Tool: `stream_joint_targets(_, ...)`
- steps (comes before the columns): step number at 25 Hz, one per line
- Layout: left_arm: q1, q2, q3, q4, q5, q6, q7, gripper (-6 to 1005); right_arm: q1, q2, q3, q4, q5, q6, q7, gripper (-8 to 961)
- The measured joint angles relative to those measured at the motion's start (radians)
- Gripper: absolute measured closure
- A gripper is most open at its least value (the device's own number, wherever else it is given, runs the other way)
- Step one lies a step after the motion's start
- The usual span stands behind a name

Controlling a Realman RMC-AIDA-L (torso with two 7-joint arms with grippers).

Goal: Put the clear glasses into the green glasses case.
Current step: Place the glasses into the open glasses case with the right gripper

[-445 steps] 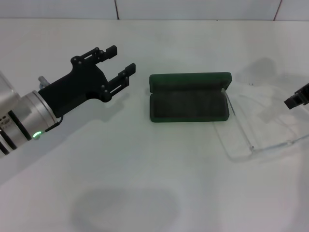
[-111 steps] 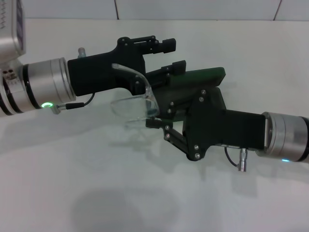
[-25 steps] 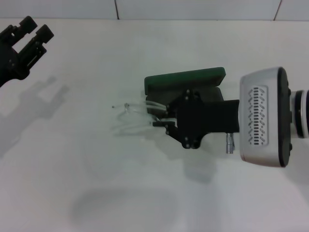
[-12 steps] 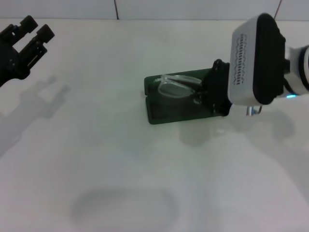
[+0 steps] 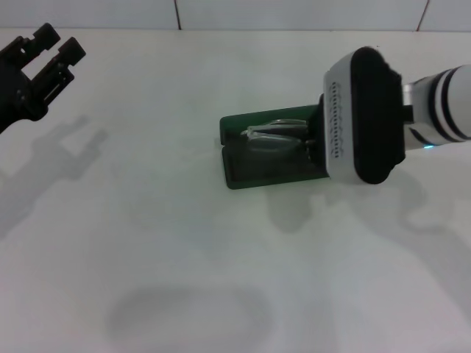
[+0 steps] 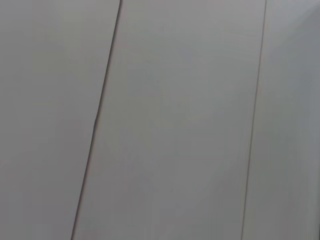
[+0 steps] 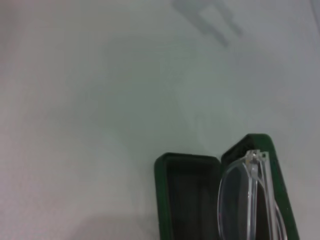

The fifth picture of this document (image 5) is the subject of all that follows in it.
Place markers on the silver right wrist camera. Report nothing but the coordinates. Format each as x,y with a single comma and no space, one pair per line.
371,117

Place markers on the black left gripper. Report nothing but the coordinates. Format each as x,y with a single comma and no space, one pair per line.
11,95

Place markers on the green glasses case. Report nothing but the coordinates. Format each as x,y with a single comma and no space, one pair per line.
257,173

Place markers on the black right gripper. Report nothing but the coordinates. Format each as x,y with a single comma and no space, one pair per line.
317,117

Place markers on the clear white glasses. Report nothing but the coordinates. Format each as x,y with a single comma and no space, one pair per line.
257,134

